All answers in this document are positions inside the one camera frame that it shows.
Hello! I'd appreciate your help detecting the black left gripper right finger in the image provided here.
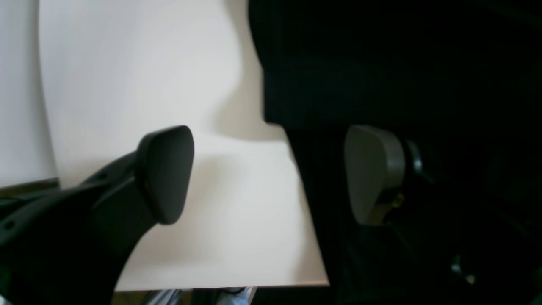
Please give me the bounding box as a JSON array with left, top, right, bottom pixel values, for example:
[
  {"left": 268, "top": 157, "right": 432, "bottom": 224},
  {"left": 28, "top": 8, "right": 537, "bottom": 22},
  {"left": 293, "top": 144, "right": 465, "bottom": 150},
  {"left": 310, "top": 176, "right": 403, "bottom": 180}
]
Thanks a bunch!
[{"left": 344, "top": 125, "right": 423, "bottom": 226}]

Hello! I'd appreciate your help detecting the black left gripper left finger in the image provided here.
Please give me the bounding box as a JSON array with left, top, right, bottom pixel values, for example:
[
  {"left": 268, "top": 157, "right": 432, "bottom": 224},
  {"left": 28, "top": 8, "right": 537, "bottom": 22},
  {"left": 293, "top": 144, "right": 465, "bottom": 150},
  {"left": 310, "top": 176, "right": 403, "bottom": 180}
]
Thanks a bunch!
[{"left": 0, "top": 125, "right": 195, "bottom": 305}]

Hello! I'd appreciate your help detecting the black t-shirt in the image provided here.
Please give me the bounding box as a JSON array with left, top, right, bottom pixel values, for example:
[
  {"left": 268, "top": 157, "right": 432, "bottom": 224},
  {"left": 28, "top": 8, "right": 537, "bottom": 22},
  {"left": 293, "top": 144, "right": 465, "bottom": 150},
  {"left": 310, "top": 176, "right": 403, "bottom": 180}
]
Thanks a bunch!
[{"left": 248, "top": 0, "right": 541, "bottom": 305}]

